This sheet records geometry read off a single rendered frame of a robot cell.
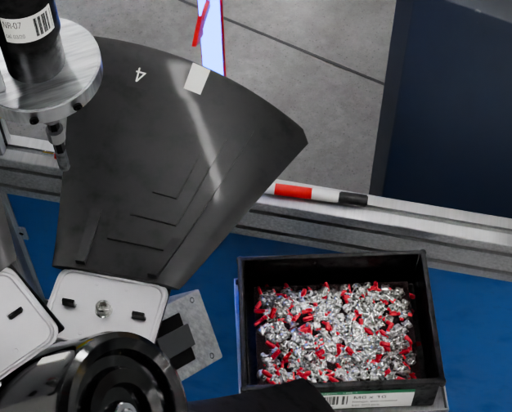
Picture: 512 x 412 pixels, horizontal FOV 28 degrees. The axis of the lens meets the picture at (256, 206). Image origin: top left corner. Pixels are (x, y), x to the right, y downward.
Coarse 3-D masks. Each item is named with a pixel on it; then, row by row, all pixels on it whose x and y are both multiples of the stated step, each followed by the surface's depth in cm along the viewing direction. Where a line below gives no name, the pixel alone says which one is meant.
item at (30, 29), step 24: (0, 0) 50; (24, 0) 50; (48, 0) 51; (0, 24) 51; (24, 24) 51; (48, 24) 52; (24, 48) 52; (48, 48) 53; (24, 72) 54; (48, 72) 55
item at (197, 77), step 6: (192, 66) 92; (198, 66) 93; (192, 72) 92; (198, 72) 92; (204, 72) 93; (192, 78) 92; (198, 78) 92; (204, 78) 92; (186, 84) 91; (192, 84) 91; (198, 84) 92; (192, 90) 91; (198, 90) 91
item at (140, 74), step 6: (132, 66) 91; (138, 66) 91; (144, 66) 91; (150, 66) 91; (132, 72) 90; (138, 72) 91; (144, 72) 91; (150, 72) 91; (132, 78) 90; (138, 78) 90; (144, 78) 90; (150, 78) 91; (132, 84) 90; (138, 84) 90; (144, 84) 90
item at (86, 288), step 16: (64, 272) 81; (80, 272) 81; (64, 288) 80; (80, 288) 80; (96, 288) 80; (112, 288) 80; (128, 288) 80; (144, 288) 80; (160, 288) 80; (48, 304) 80; (80, 304) 80; (112, 304) 79; (128, 304) 79; (144, 304) 79; (160, 304) 79; (64, 320) 79; (80, 320) 79; (96, 320) 79; (112, 320) 79; (128, 320) 79; (144, 320) 79; (160, 320) 79; (64, 336) 78; (80, 336) 78; (144, 336) 78
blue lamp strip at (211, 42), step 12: (204, 0) 98; (216, 0) 98; (216, 12) 99; (204, 24) 101; (216, 24) 100; (204, 36) 102; (216, 36) 102; (204, 48) 104; (216, 48) 103; (204, 60) 105; (216, 60) 105
